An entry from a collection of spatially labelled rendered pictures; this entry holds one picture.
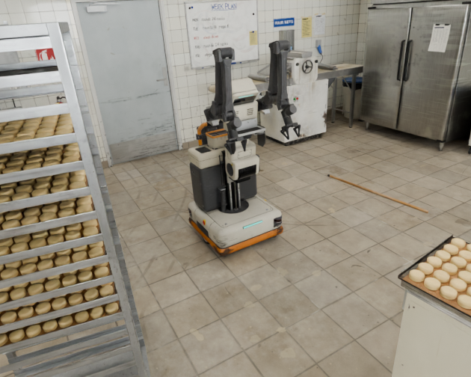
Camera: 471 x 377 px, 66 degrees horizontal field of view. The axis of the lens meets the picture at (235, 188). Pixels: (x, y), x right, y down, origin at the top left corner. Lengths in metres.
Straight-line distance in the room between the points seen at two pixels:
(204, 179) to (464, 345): 2.11
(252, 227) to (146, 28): 3.19
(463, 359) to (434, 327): 0.13
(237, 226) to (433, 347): 1.76
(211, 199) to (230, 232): 0.36
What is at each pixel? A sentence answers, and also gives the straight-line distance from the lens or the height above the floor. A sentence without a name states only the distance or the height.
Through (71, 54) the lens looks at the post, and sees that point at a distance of 1.60.
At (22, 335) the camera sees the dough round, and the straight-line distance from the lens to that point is 1.66.
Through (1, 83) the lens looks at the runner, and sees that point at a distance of 1.21.
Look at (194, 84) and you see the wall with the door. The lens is 5.47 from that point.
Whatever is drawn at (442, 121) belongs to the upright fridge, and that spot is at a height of 0.42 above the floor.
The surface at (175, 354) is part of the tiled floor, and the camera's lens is 2.42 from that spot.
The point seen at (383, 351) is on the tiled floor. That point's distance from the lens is 2.46.
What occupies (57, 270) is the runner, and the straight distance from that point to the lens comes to 1.42.
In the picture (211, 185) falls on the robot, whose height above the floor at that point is 0.53.
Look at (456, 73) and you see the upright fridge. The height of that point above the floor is 1.00.
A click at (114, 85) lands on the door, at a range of 5.15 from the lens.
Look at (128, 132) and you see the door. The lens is 5.29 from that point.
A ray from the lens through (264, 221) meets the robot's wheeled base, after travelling 3.04.
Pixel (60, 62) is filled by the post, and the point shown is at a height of 1.72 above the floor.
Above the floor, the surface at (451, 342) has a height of 0.73.
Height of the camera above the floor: 1.81
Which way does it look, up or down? 26 degrees down
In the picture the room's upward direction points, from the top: 4 degrees counter-clockwise
